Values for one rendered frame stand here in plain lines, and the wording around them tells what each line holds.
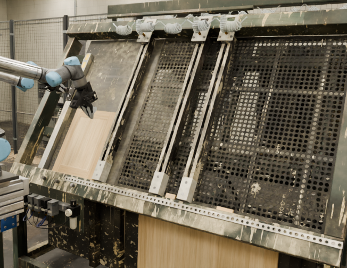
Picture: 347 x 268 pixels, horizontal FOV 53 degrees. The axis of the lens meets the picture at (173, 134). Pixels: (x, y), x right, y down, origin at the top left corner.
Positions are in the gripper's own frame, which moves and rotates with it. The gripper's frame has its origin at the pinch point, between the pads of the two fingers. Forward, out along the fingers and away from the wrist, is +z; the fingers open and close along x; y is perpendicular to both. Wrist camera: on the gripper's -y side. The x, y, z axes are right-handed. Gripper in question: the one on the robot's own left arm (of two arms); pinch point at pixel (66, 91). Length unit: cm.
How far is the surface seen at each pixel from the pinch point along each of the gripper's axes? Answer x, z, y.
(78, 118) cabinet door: 18.8, 9.8, -5.5
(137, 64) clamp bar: -9, 5, -56
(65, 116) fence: 14.8, 8.8, 5.6
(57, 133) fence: 28.4, 7.9, 10.6
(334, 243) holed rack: 120, 4, -155
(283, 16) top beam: -7, 0, -155
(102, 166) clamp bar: 62, 4, -33
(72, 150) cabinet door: 43.2, 10.0, -3.0
